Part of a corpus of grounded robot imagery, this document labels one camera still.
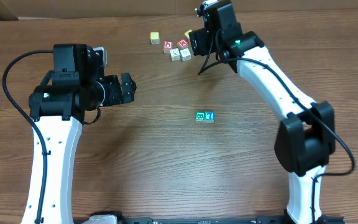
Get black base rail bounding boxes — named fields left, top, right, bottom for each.
left=73, top=211, right=346, bottom=224

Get blue block letter L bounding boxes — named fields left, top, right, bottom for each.
left=204, top=111, right=215, bottom=123

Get red block letter E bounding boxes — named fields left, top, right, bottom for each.
left=177, top=38, right=189, bottom=50

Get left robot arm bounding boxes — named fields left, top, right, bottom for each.
left=22, top=44, right=136, bottom=223

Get yellow block far left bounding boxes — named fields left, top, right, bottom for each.
left=150, top=32, right=160, bottom=45

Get yellow block upper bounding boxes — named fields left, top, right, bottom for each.
left=184, top=29, right=192, bottom=41

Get yellow block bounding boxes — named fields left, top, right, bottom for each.
left=150, top=32, right=160, bottom=45
left=184, top=29, right=192, bottom=41

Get white block left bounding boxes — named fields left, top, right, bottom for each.
left=170, top=48, right=181, bottom=62

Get green block letter B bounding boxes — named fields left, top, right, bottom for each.
left=195, top=111, right=205, bottom=123

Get white block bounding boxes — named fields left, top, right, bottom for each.
left=180, top=48, right=191, bottom=61
left=170, top=48, right=181, bottom=62

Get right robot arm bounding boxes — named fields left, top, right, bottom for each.
left=190, top=1, right=335, bottom=223

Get red block with circle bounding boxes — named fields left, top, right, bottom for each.
left=163, top=41, right=173, bottom=54

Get white block right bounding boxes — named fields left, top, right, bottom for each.
left=180, top=48, right=191, bottom=61

